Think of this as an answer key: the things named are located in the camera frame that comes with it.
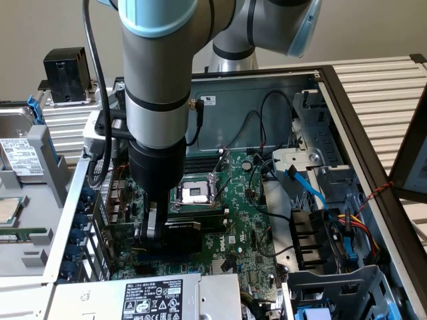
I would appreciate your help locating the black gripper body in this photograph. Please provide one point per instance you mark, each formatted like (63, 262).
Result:
(156, 166)

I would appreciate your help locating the green graphics card black fan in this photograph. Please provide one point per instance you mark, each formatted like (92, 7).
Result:
(183, 236)

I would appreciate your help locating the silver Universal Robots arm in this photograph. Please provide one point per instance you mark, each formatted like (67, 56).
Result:
(156, 66)

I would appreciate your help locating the black RAM slot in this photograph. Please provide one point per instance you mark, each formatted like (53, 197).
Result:
(200, 163)
(200, 214)
(200, 167)
(200, 158)
(200, 172)

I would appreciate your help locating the silver CPU socket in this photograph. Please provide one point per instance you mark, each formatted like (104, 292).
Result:
(195, 193)

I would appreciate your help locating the short black expansion slot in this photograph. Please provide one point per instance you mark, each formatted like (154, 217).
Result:
(142, 270)

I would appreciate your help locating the metal socket cover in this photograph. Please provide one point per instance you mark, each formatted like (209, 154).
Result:
(224, 166)

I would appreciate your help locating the blue round screw grommet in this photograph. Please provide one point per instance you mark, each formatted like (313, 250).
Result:
(82, 206)
(87, 195)
(68, 269)
(73, 252)
(80, 221)
(77, 236)

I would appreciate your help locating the silver chipset heat sink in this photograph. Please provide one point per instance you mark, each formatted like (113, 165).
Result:
(218, 266)

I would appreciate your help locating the white case sticker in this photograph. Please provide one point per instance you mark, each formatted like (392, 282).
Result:
(209, 100)

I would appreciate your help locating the green Dell motherboard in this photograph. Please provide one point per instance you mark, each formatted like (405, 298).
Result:
(240, 200)

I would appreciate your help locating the silver coin battery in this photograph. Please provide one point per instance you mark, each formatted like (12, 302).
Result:
(247, 165)

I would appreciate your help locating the grey power supply unit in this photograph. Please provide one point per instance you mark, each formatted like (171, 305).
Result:
(100, 300)

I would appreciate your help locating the grey parts rack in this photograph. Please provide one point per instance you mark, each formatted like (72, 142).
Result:
(36, 206)

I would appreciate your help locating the open grey PC case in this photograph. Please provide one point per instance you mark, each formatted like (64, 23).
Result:
(250, 93)

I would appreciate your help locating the black CPU cooler block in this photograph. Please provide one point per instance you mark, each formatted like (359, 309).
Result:
(66, 73)

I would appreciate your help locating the blue disk carrier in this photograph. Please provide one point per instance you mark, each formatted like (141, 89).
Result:
(35, 110)

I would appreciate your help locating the silver hard disk white label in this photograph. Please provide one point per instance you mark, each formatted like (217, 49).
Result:
(16, 153)

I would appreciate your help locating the silver CPU chip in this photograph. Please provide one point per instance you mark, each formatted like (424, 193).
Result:
(10, 210)

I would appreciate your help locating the black plastic fan shroud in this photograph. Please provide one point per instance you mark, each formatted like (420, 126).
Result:
(307, 233)

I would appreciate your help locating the grey metal disk bay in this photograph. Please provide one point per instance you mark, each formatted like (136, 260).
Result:
(330, 140)

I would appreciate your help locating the grey perforated drive cage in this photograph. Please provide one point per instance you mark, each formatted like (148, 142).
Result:
(333, 283)

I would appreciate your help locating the dark framed side panel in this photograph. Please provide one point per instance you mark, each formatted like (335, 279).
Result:
(407, 160)

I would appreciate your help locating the black table end cap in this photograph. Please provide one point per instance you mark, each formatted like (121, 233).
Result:
(418, 58)

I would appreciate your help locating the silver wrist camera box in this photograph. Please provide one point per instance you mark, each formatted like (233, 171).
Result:
(91, 136)

